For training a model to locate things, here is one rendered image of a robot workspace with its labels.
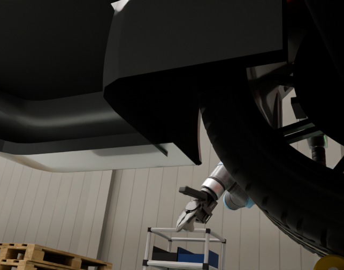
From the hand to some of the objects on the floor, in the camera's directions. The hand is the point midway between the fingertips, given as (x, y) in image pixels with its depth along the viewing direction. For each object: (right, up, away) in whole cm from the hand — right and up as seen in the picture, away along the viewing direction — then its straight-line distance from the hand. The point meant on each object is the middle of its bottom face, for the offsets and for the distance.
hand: (177, 227), depth 149 cm
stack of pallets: (-136, -158, +204) cm, 291 cm away
